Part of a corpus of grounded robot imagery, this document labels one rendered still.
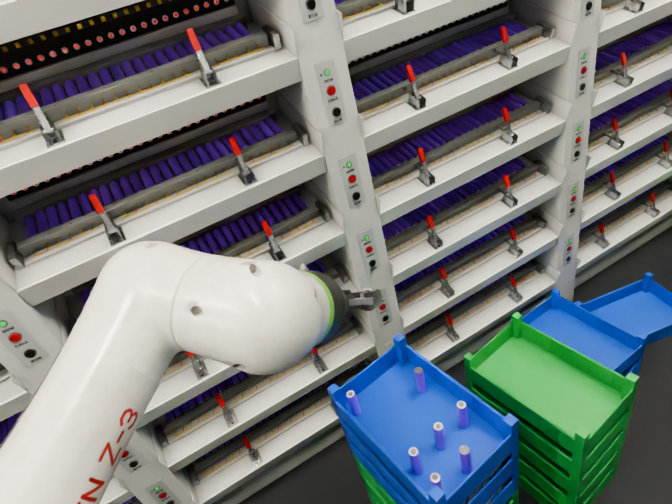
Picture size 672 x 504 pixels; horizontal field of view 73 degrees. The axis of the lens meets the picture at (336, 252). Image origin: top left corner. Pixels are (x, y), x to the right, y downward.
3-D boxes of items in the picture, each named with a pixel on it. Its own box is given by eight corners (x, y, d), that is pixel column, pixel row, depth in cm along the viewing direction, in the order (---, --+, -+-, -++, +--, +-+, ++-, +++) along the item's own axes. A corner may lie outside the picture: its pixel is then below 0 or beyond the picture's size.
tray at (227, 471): (387, 393, 141) (386, 374, 130) (204, 508, 125) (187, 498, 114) (352, 343, 153) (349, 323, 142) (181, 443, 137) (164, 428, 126)
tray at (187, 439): (375, 352, 130) (374, 328, 119) (174, 472, 114) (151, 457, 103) (339, 302, 142) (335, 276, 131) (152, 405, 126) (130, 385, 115)
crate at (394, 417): (519, 444, 82) (519, 419, 77) (441, 525, 74) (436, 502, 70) (404, 356, 104) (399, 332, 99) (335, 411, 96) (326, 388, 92)
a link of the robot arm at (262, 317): (287, 401, 37) (309, 270, 37) (158, 366, 41) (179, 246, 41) (333, 367, 51) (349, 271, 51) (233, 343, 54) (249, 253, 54)
